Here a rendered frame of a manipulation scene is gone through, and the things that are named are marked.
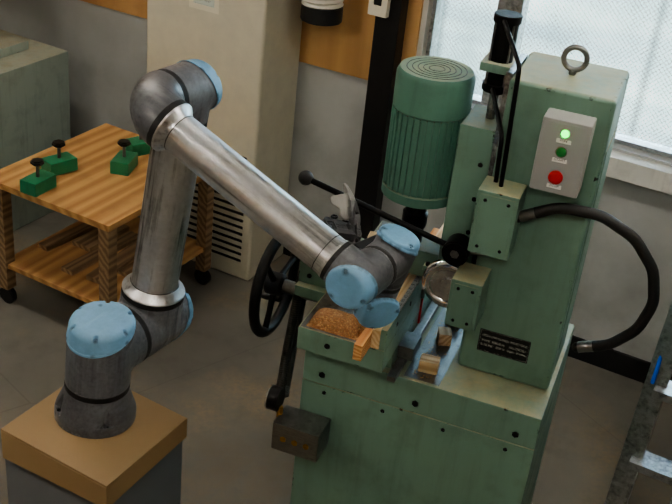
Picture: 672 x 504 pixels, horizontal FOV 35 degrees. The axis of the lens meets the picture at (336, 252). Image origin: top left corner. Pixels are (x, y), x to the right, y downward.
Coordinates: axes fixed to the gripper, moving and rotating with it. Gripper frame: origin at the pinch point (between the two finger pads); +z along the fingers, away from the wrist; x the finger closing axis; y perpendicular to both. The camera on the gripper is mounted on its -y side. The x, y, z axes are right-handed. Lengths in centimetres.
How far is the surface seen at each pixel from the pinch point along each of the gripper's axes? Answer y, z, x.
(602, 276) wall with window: -150, 62, 59
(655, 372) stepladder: -111, -12, 36
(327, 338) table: 1.1, -20.4, 21.5
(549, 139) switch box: -24, -27, -41
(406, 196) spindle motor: -12.3, -5.7, -9.6
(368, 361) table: -7.0, -27.3, 21.6
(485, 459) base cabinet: -37, -45, 35
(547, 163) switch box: -25, -28, -36
